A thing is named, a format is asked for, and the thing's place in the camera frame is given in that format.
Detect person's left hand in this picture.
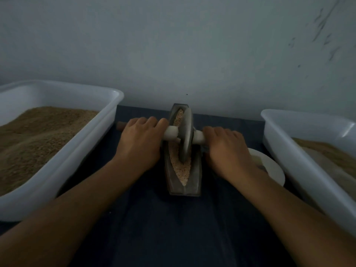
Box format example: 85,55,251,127
111,116,170,176

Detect person's right hand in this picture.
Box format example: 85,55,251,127
202,126,258,184

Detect metal grinding wheel with handle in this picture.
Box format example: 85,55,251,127
117,106,207,164

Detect boat-shaped metal grinding trough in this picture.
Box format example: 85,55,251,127
165,103,202,197

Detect large brown grain heap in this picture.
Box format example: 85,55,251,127
292,137,356,178
0,106,100,197

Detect white plastic scoop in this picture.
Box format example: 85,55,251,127
303,147,356,201

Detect person's left forearm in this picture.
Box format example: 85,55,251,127
0,161,145,267

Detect person's right forearm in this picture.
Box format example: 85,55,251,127
234,169,356,267

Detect white round plate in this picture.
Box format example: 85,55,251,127
248,148,286,187

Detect white plastic tub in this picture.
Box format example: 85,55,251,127
0,80,125,222
260,109,356,237

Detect dark blue table cloth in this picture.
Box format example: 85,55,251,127
0,105,301,267

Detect orange-handled paint brush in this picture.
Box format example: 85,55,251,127
251,155,269,175

